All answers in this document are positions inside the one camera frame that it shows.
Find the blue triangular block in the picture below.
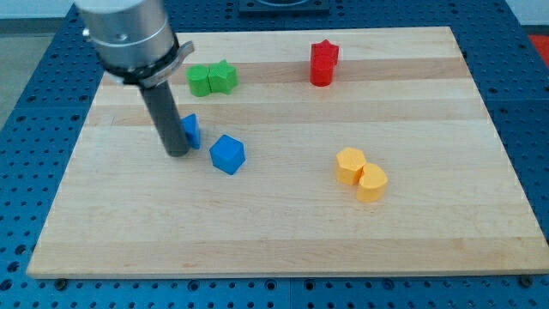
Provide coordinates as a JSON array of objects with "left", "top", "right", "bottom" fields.
[{"left": 181, "top": 113, "right": 201, "bottom": 149}]

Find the yellow hexagon block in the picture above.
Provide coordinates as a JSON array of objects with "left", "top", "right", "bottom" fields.
[{"left": 335, "top": 147, "right": 367, "bottom": 185}]

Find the wooden board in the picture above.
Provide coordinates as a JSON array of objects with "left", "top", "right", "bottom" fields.
[{"left": 27, "top": 27, "right": 548, "bottom": 279}]

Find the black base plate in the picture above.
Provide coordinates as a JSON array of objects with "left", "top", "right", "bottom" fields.
[{"left": 238, "top": 0, "right": 331, "bottom": 15}]

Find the red cylinder block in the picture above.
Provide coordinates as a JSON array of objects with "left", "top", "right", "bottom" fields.
[{"left": 310, "top": 56, "right": 335, "bottom": 87}]

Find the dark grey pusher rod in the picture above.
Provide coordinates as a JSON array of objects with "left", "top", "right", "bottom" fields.
[{"left": 140, "top": 82, "right": 190, "bottom": 157}]

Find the blue cube block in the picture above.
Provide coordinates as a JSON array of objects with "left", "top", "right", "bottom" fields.
[{"left": 209, "top": 135, "right": 245, "bottom": 175}]

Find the green cylinder block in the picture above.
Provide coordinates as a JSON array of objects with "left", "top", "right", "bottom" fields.
[{"left": 185, "top": 65, "right": 211, "bottom": 97}]

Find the red star block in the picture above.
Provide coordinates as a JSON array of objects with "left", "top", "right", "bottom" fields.
[{"left": 311, "top": 39, "right": 340, "bottom": 65}]

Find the green star block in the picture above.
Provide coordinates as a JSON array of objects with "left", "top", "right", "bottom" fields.
[{"left": 208, "top": 59, "right": 238, "bottom": 94}]

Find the yellow heart block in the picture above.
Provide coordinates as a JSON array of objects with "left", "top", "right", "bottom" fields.
[{"left": 356, "top": 163, "right": 389, "bottom": 203}]

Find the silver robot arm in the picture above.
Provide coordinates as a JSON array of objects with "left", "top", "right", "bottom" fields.
[{"left": 75, "top": 0, "right": 194, "bottom": 157}]

